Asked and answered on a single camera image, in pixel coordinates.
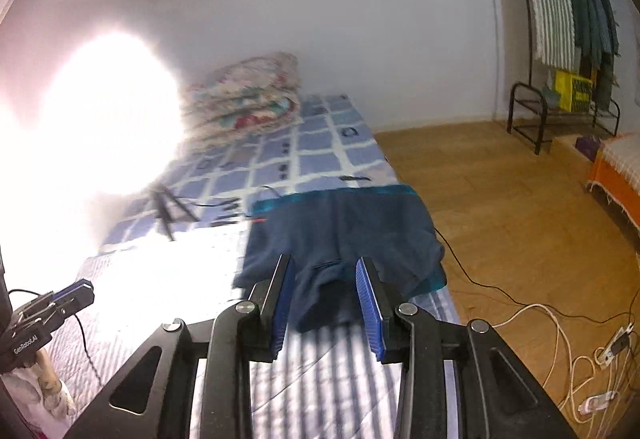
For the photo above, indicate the black tripod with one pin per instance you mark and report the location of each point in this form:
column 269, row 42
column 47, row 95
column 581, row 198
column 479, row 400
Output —
column 161, row 198

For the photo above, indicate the left hand grey glove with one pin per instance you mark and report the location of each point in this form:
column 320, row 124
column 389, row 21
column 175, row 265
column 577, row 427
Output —
column 40, row 396

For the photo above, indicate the white ring light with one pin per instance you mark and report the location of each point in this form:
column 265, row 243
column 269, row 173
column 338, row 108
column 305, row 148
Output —
column 105, row 127

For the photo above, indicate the dark green hanging garment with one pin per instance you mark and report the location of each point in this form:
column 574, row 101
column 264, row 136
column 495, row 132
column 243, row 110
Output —
column 596, row 37

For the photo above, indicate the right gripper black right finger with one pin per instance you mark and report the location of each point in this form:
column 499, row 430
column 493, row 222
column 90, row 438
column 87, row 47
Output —
column 379, row 318

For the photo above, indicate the teal plaid fleece garment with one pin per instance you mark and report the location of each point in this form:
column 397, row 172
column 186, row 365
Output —
column 327, row 232

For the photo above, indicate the folded floral quilt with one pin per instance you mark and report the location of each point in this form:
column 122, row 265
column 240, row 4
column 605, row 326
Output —
column 255, row 96

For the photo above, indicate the white power strip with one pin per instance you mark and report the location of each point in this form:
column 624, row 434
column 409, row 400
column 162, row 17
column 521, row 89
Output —
column 596, row 403

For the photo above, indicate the blue checked bed sheet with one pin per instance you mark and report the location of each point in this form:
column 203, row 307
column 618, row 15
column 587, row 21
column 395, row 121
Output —
column 332, row 147

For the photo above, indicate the orange covered bench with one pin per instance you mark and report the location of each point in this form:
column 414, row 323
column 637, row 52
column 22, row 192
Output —
column 616, row 172

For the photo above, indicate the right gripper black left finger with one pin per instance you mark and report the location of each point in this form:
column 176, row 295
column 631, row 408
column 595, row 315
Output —
column 273, row 300

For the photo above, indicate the yellow box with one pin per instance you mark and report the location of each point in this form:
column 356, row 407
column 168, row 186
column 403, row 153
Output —
column 575, row 92

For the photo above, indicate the blue white striped quilt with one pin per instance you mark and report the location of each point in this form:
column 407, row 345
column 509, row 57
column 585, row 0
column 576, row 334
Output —
column 244, row 375

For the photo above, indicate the black clothes rack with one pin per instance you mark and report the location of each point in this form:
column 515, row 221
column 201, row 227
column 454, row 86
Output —
column 533, row 105

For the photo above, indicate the white striped hanging cloth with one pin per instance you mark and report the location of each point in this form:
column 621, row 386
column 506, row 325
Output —
column 554, row 33

